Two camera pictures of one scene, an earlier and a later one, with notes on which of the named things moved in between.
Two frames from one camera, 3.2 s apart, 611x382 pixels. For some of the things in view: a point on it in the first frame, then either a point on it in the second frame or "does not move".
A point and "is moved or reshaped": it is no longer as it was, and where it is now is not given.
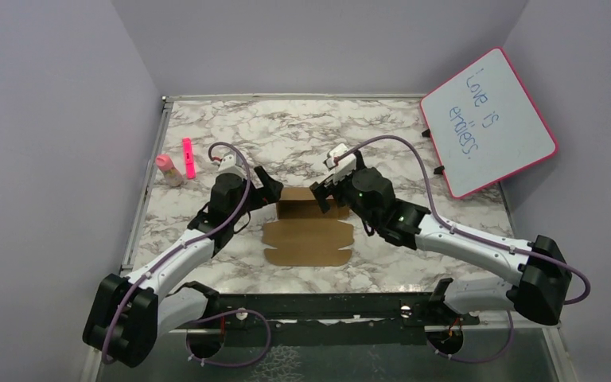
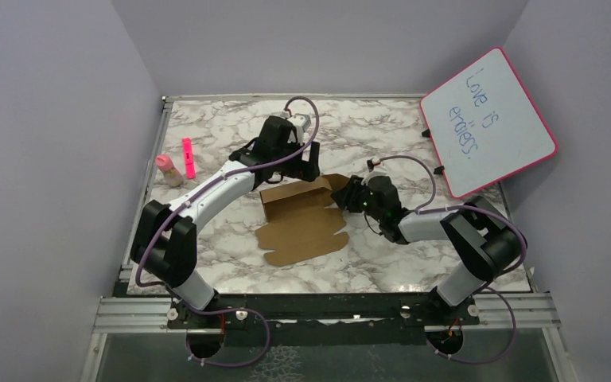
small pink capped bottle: (172, 174) does not move
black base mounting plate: (330, 320) does not move
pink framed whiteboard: (484, 127) does not move
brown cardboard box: (305, 236) is moved or reshaped
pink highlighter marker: (188, 158) does not move
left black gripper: (269, 193) -> (306, 170)
